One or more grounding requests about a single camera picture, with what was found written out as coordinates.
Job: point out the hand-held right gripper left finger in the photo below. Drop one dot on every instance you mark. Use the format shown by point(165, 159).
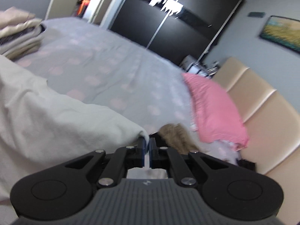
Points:
point(140, 150)

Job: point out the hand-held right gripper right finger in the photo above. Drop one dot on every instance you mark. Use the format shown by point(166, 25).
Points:
point(152, 152)

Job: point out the white long-sleeved garment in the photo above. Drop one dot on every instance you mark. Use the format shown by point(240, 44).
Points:
point(58, 126)

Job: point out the stack of folded clothes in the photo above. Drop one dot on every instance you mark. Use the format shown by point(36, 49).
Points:
point(18, 35)

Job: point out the small black garment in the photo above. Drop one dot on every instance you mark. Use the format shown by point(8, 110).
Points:
point(155, 136)

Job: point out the brown striped garment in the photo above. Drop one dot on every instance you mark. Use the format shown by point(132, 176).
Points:
point(175, 136)

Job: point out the pink pillow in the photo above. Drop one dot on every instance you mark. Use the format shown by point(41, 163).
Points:
point(211, 107)

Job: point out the bed with grey polka-dot sheet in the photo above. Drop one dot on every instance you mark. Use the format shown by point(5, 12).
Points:
point(117, 75)

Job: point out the large black garment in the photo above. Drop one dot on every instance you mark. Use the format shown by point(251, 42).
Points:
point(246, 165)

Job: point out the beige padded headboard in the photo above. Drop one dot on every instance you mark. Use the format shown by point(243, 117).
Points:
point(269, 126)

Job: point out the black sliding-door wardrobe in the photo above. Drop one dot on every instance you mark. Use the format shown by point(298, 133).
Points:
point(145, 28)

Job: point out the orange object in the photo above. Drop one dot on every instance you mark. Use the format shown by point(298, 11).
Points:
point(83, 5)

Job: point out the framed landscape painting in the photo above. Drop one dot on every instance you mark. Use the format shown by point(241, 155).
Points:
point(281, 32)

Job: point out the white door frame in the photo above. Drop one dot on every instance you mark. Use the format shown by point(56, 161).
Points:
point(103, 4)

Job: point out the dark wall plate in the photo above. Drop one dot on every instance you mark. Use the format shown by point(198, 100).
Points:
point(256, 14)

